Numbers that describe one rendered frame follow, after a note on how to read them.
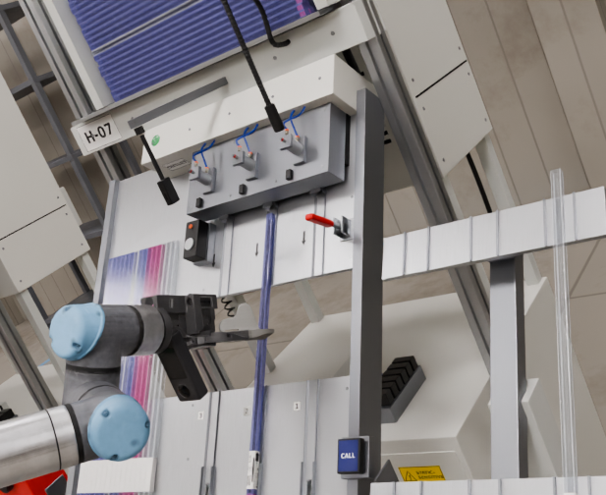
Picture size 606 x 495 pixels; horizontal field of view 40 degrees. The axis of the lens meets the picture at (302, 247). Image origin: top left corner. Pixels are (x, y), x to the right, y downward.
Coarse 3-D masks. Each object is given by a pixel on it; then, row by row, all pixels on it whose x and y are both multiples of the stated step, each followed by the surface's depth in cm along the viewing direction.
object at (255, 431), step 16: (272, 224) 150; (272, 240) 149; (272, 256) 148; (256, 352) 142; (256, 368) 141; (256, 384) 140; (256, 400) 138; (256, 416) 137; (256, 432) 136; (256, 448) 135
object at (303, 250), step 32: (352, 128) 146; (352, 160) 144; (128, 192) 183; (160, 192) 176; (320, 192) 146; (352, 192) 141; (128, 224) 179; (160, 224) 172; (224, 224) 159; (256, 224) 154; (288, 224) 149; (224, 256) 157; (256, 256) 151; (288, 256) 146; (320, 256) 141; (352, 256) 137; (192, 288) 160; (224, 288) 154; (256, 288) 149
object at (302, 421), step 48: (288, 384) 137; (336, 384) 131; (192, 432) 148; (240, 432) 140; (288, 432) 134; (336, 432) 128; (192, 480) 144; (240, 480) 137; (288, 480) 131; (336, 480) 125
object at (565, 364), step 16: (560, 176) 111; (560, 192) 110; (560, 208) 109; (560, 224) 108; (560, 240) 107; (560, 256) 106; (560, 272) 105; (560, 288) 105; (560, 304) 104; (560, 320) 103; (560, 336) 102; (560, 352) 101; (560, 368) 100; (560, 384) 100; (560, 400) 99; (576, 448) 96; (576, 464) 96; (576, 480) 95
